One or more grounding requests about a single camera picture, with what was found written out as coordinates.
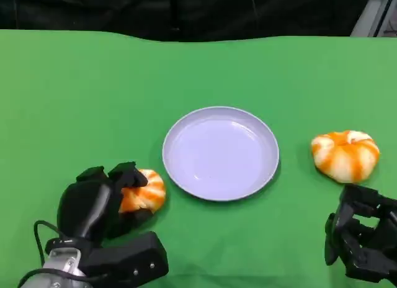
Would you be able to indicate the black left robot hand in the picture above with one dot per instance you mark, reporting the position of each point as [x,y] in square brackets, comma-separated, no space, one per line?
[83,207]

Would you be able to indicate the black backdrop curtain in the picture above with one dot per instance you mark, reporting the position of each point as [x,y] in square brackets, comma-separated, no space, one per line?
[186,11]

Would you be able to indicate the large orange white bread roll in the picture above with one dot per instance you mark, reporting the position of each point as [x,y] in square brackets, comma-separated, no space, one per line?
[345,154]

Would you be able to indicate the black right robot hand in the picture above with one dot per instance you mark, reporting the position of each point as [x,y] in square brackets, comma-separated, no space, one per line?
[363,235]

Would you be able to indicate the green table cloth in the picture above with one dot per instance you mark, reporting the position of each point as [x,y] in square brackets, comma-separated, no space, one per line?
[124,98]

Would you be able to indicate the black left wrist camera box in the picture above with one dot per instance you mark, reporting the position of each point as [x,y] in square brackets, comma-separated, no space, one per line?
[133,260]

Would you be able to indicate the small orange white bread roll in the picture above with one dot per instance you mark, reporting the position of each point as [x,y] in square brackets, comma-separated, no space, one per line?
[147,195]

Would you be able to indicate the aluminium frame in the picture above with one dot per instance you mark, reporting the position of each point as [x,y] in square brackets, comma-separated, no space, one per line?
[376,15]

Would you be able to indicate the lilac plate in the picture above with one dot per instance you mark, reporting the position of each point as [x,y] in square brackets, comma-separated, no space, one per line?
[220,154]

